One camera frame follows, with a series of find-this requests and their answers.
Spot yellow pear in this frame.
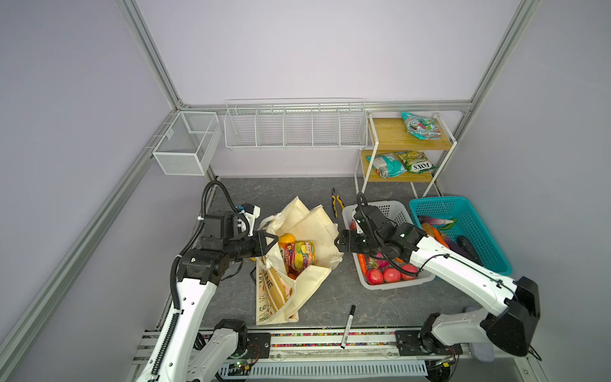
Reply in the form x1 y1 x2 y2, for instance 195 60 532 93
278 232 297 244

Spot cream floral tote bag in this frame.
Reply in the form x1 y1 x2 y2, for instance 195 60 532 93
256 197 343 326

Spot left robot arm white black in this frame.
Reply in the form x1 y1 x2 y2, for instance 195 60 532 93
138 180 278 381

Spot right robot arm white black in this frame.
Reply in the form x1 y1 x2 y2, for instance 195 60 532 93
335 193 541 357

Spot teal white snack bag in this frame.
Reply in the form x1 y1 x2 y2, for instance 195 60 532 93
366 153 407 179

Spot green Fox's candy bag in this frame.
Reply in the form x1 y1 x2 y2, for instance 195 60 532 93
396 151 436 174

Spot teal pink snack bag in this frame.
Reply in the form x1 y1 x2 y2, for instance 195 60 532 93
402 112 442 140

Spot orange carrot in white basket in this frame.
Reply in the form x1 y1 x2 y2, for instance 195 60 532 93
357 254 368 277

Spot white plastic fruit basket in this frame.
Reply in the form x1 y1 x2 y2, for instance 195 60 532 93
342 201 435 291

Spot red apple front left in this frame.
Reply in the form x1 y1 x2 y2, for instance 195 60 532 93
366 268 384 286

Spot red apple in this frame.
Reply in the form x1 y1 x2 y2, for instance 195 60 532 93
383 267 402 283
401 264 418 281
366 268 384 286

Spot red apple front middle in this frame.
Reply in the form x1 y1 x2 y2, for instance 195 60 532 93
383 267 402 283

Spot red apple front right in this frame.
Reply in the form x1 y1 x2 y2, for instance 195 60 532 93
401 264 418 281

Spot yellow black pliers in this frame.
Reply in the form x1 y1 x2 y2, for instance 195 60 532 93
331 188 345 218

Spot pale purple striped eggplant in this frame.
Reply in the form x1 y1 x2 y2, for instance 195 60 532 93
418 216 456 230

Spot orange carrot in teal basket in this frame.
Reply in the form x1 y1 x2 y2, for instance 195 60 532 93
427 226 449 248

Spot black marker pen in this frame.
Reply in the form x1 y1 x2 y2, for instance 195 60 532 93
340 305 356 350

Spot white wooden two-tier shelf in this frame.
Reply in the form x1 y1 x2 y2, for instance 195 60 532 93
353 113 458 199

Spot dark black cucumber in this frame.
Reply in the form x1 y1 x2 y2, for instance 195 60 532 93
457 236 484 266

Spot teal plastic vegetable basket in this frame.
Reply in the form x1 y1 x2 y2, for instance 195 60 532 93
409 196 512 276

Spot white mesh box basket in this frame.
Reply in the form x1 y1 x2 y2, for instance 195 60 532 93
153 111 221 176

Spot grey wrist rest pad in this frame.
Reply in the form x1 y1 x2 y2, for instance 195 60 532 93
465 305 496 363

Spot white wire wall basket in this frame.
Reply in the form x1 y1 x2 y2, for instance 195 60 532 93
224 98 369 150

